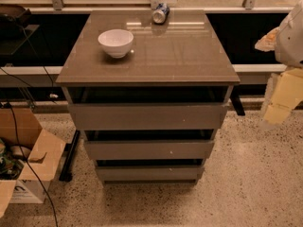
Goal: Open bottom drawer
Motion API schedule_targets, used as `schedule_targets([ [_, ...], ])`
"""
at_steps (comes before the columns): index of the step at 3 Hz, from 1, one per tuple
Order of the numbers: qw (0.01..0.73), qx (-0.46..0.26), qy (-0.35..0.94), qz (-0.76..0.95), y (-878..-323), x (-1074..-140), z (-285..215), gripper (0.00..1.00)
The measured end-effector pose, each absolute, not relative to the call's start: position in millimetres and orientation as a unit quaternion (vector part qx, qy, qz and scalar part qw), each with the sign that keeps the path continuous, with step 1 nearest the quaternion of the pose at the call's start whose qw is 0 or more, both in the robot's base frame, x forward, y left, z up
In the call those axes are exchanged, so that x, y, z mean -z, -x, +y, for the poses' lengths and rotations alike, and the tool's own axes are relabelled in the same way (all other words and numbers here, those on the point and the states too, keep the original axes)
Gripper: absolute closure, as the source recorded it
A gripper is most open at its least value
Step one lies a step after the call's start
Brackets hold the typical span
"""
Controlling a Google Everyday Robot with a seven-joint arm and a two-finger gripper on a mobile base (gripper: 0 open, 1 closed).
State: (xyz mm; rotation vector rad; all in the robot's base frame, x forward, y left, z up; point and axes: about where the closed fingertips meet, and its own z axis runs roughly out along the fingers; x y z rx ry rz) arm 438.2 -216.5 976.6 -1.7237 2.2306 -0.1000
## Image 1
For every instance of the blue white soda can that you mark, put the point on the blue white soda can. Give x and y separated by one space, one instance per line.
161 13

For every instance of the grey top drawer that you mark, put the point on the grey top drawer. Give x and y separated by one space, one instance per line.
92 117

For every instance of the dark device on shelf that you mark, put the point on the dark device on shelf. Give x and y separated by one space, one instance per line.
13 17

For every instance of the open cardboard box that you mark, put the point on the open cardboard box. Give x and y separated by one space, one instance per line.
30 156

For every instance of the grey drawer cabinet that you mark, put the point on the grey drawer cabinet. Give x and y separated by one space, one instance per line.
181 62

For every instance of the grey middle drawer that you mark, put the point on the grey middle drawer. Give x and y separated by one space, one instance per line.
149 150

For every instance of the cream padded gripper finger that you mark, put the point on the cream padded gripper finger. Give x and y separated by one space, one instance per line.
283 93

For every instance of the grey bottom drawer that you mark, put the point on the grey bottom drawer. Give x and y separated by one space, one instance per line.
142 174

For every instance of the white ceramic bowl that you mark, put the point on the white ceramic bowl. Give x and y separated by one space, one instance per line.
116 42

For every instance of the black table leg right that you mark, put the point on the black table leg right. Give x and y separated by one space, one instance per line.
236 102

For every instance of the black table leg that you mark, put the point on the black table leg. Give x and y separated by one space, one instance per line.
69 150
236 102

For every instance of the black table leg left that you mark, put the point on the black table leg left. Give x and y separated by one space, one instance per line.
69 150

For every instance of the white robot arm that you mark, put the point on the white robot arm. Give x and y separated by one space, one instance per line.
286 40

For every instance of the grey drawer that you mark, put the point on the grey drawer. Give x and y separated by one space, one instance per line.
142 174
149 150
92 117

